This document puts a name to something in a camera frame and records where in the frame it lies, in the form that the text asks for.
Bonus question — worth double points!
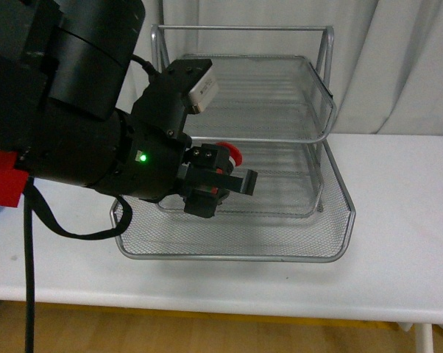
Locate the grey pleated curtain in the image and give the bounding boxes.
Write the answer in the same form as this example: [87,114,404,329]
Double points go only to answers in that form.
[135,1,443,135]

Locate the silver mesh three-tier rack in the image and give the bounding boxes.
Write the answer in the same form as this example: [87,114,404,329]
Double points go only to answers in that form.
[116,25,355,263]

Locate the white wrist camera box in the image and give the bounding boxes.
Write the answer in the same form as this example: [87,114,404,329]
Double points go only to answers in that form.
[187,68,219,114]

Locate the red emergency stop button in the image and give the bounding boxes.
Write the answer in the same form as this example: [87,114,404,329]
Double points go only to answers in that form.
[213,140,244,202]

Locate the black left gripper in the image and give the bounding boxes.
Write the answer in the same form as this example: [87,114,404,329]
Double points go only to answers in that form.
[96,59,258,218]

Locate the black braided cable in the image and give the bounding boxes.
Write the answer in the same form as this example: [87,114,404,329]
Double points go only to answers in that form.
[23,177,133,353]

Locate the white table leg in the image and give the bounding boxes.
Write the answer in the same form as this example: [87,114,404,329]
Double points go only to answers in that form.
[414,324,434,353]

